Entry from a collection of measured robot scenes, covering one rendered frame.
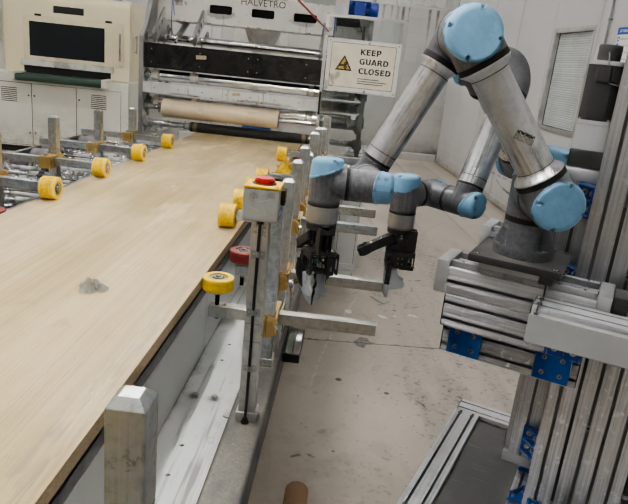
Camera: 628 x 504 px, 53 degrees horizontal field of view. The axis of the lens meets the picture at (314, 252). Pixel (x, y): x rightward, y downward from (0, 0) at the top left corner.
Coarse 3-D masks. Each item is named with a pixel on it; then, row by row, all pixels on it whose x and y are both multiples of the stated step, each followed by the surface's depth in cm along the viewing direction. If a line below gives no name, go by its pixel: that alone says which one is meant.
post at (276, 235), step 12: (276, 228) 150; (276, 240) 151; (276, 252) 152; (276, 264) 153; (276, 276) 153; (276, 288) 154; (276, 300) 158; (264, 312) 156; (264, 336) 158; (264, 348) 159
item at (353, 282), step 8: (240, 272) 185; (312, 280) 184; (328, 280) 184; (336, 280) 184; (344, 280) 183; (352, 280) 183; (360, 280) 183; (368, 280) 183; (376, 280) 184; (352, 288) 184; (360, 288) 184; (368, 288) 184; (376, 288) 183
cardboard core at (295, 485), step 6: (288, 486) 214; (294, 486) 212; (300, 486) 213; (306, 486) 215; (288, 492) 210; (294, 492) 209; (300, 492) 210; (306, 492) 213; (288, 498) 207; (294, 498) 206; (300, 498) 207; (306, 498) 210
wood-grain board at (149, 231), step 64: (64, 192) 232; (128, 192) 242; (192, 192) 253; (0, 256) 160; (64, 256) 165; (128, 256) 170; (192, 256) 176; (0, 320) 126; (64, 320) 128; (128, 320) 131; (0, 384) 103; (64, 384) 105; (128, 384) 110; (0, 448) 87; (64, 448) 89
